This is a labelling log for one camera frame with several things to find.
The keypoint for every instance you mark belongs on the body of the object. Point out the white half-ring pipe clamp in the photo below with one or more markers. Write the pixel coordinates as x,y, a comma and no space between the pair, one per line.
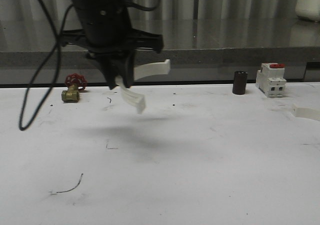
137,100

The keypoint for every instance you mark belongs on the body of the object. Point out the dark brown cylindrical capacitor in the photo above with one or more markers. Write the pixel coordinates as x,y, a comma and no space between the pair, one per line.
239,82

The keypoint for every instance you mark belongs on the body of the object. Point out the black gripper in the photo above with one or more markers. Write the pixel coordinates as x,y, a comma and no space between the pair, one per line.
108,30

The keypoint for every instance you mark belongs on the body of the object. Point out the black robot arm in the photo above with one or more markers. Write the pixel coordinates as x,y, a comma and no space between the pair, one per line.
83,4

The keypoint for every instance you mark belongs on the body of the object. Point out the grey stone counter slab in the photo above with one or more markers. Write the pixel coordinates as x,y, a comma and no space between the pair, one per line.
204,41

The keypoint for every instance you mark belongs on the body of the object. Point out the brass valve with red handle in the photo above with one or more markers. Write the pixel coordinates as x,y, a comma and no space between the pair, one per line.
75,83

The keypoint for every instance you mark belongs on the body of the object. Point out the white circuit breaker red switch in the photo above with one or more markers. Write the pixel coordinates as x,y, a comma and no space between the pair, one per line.
270,79

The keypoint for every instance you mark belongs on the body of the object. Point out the white container in background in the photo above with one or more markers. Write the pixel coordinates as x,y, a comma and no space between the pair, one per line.
308,9

